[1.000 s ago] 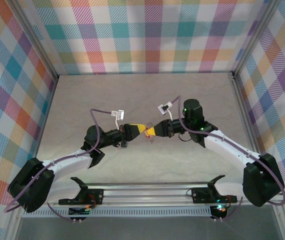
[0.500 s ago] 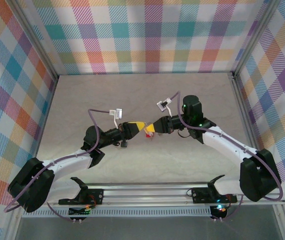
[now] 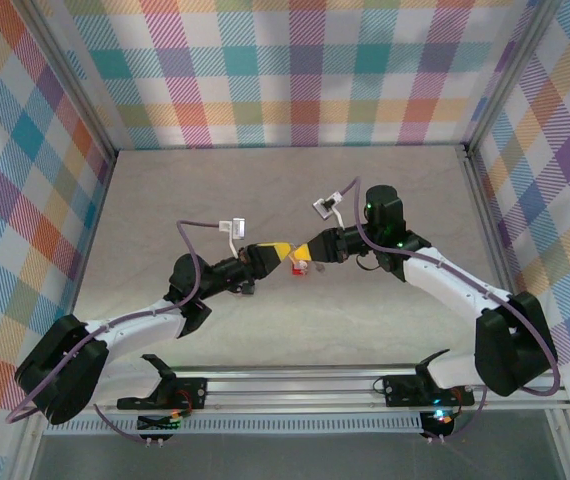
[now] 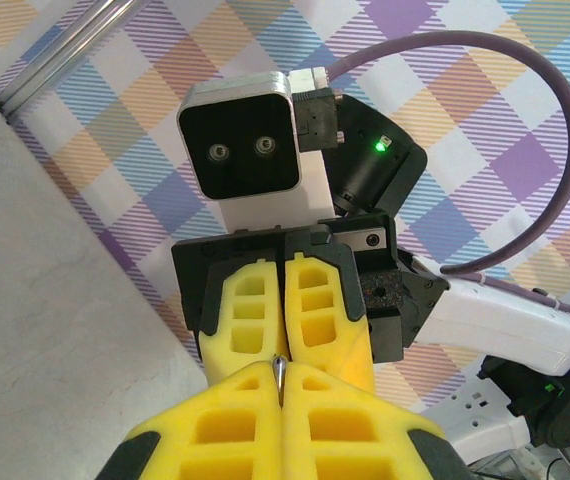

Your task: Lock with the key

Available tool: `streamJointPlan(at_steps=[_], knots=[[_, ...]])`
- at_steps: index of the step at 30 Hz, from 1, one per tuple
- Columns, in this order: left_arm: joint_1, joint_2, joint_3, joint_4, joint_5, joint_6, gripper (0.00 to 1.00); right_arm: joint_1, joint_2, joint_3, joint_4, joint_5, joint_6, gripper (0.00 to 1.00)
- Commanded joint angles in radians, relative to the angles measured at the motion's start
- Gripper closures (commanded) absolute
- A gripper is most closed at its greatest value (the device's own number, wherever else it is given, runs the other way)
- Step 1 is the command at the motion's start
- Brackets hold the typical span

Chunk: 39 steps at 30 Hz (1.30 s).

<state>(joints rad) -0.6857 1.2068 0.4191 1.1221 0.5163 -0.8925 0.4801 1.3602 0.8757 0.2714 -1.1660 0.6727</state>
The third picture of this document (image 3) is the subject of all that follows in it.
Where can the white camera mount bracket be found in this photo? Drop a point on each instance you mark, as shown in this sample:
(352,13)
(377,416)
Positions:
(341,220)
(232,247)

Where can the red safety padlock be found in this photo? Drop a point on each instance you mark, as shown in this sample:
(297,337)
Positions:
(296,271)

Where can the aluminium frame post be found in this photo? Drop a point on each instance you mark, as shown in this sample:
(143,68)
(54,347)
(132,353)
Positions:
(81,85)
(562,450)
(27,455)
(510,75)

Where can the black round controller board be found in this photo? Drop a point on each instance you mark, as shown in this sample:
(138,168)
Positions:
(440,422)

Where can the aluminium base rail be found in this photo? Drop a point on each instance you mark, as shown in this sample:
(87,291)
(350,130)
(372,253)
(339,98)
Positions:
(290,390)

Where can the green led controller board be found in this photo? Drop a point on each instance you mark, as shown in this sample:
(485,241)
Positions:
(157,425)

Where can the single silver key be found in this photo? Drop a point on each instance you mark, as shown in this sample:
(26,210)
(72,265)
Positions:
(320,268)

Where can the aluminium table side rail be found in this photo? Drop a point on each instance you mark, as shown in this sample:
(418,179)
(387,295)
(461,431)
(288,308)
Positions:
(485,220)
(94,220)

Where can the dark grey padlock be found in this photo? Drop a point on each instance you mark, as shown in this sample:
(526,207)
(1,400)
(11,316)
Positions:
(250,291)

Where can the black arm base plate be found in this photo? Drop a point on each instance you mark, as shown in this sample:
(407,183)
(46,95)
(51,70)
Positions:
(395,395)
(195,395)

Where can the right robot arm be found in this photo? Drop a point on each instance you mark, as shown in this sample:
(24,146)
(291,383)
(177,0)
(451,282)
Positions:
(445,285)

